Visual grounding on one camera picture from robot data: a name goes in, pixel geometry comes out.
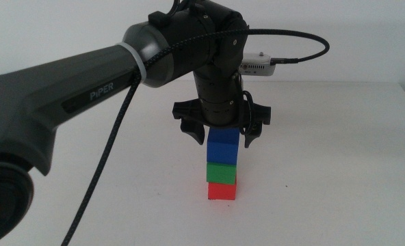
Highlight blue cube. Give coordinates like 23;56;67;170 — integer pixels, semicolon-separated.
206;127;240;166

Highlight red cube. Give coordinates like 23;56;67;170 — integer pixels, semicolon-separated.
207;179;238;201

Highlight green cube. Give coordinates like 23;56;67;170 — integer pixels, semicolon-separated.
206;162;237;186

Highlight white left arm cable tie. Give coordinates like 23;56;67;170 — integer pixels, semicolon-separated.
116;42;147;81

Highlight braided black left arm cable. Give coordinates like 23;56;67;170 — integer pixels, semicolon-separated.
61;28;330;246

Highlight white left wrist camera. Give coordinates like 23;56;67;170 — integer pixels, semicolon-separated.
238;52;277;77

